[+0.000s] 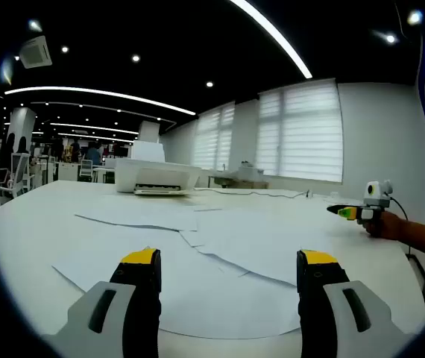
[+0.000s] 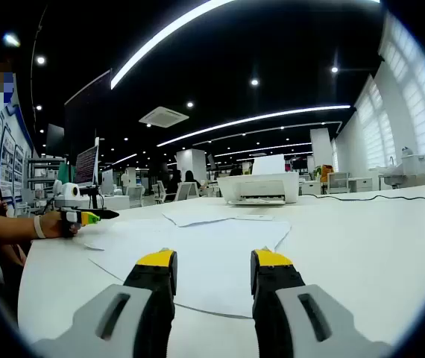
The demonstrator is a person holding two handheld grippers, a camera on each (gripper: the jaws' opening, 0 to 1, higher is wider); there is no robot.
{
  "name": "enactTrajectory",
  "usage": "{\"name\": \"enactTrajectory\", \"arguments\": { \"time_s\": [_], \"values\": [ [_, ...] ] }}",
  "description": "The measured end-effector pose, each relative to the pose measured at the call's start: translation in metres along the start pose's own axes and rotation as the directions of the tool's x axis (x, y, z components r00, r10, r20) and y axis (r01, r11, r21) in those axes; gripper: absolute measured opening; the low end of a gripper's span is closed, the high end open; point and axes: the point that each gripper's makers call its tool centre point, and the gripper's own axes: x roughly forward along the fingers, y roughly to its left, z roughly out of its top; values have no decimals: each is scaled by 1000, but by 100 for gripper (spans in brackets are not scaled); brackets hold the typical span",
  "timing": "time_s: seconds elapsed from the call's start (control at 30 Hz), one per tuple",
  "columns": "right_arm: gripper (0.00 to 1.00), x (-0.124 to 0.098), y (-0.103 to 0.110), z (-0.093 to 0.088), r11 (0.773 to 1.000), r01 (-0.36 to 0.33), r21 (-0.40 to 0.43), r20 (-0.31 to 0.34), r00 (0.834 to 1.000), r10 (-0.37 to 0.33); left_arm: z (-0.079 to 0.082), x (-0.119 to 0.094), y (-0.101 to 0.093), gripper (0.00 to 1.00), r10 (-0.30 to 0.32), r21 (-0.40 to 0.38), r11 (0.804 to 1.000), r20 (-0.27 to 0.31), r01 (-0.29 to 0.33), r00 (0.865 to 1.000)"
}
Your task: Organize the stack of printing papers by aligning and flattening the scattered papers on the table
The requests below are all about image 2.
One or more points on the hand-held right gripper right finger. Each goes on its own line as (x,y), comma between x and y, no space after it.
(309,328)

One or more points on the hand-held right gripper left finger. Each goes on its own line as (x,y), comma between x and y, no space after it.
(123,328)

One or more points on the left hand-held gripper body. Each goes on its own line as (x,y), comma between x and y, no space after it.
(67,194)

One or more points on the white printing papers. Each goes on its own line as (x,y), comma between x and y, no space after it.
(212,261)

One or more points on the person's left hand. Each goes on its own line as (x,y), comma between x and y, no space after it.
(53,225)

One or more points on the black stand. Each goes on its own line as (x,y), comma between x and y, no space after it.
(94,197)

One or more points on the green board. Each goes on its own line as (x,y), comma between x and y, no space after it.
(65,171)

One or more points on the white office chair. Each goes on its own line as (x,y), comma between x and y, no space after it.
(159,192)
(184,192)
(135,195)

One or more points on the white-framed computer monitor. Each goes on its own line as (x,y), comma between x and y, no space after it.
(85,164)

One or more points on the white wristband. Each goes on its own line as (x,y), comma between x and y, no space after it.
(39,227)

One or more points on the grey metal shelf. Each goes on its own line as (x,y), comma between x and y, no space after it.
(33,164)

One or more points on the black monitor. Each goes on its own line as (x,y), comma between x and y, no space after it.
(55,139)

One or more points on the large dark screen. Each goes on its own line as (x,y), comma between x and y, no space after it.
(85,123)

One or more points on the white table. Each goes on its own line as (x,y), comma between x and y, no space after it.
(346,261)

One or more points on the ceiling air conditioner unit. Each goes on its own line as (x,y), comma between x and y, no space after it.
(164,116)

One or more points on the white printer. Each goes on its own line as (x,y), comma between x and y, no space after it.
(257,186)

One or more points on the white drawer cabinet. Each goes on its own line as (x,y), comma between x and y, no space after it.
(361,183)

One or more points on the orange yellow object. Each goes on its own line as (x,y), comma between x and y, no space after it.
(326,173)

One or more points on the long ceiling light strip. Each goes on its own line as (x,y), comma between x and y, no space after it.
(253,119)
(153,41)

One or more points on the white sink unit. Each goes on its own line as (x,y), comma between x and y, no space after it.
(414,164)

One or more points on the round ceiling spotlights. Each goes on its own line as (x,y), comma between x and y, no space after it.
(254,81)

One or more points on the white window blinds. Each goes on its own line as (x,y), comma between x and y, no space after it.
(421,93)

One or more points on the blue white wall display board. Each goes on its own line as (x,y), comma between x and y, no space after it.
(18,164)

